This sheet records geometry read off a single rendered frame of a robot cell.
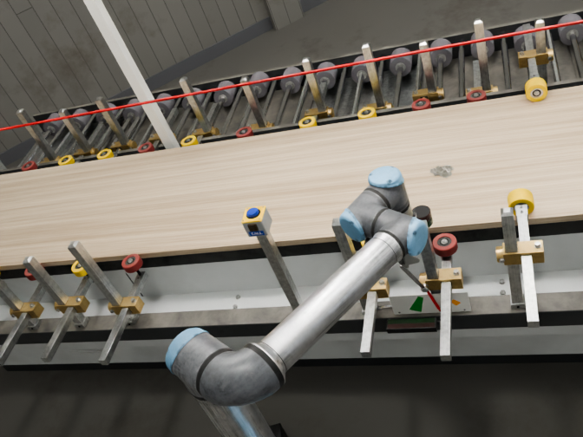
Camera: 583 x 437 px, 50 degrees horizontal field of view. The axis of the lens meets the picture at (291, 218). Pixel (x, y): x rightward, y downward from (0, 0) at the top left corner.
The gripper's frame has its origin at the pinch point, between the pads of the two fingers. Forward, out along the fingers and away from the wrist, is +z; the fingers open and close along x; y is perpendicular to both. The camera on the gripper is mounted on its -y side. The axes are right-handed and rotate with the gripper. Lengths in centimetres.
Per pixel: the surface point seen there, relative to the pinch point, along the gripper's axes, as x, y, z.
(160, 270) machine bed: 27, -110, 23
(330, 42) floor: 351, -107, 101
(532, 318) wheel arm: -17.8, 34.9, 6.1
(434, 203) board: 38.8, 5.8, 11.8
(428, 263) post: 6.1, 5.7, 7.0
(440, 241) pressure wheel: 19.5, 8.4, 11.6
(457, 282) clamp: 5.4, 13.4, 16.4
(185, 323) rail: 5, -94, 30
